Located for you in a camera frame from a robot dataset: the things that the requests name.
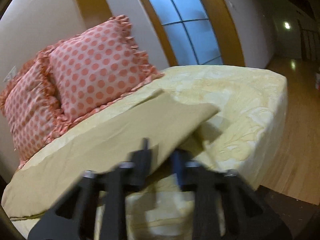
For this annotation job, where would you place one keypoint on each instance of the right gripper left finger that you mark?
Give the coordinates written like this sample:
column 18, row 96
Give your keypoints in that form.
column 73, row 215

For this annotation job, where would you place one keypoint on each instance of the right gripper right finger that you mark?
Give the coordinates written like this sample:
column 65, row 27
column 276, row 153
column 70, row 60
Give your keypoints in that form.
column 226, row 207

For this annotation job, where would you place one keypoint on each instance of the beige khaki pants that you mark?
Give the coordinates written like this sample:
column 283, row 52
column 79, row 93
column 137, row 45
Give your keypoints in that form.
column 165, row 122

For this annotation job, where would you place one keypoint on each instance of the yellow patterned bed mattress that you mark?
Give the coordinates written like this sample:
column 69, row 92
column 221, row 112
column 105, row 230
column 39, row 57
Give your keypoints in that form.
column 229, row 118

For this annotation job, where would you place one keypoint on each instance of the left pink polka-dot pillow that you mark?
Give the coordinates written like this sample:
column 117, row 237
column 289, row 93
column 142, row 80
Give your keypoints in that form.
column 30, row 107

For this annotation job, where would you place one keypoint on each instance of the pink polka-dot pillow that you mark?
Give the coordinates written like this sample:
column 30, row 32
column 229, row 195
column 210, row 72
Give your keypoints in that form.
column 97, row 68
column 30, row 107

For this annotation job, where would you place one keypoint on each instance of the right pink polka-dot pillow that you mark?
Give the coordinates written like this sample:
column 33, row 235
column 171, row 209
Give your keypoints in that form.
column 97, row 68

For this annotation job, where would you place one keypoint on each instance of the frosted glass window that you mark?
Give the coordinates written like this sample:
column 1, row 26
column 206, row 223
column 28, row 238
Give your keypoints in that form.
column 189, row 31

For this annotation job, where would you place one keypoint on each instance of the white wall socket plate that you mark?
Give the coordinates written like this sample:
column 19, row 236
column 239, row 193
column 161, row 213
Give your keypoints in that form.
column 11, row 74

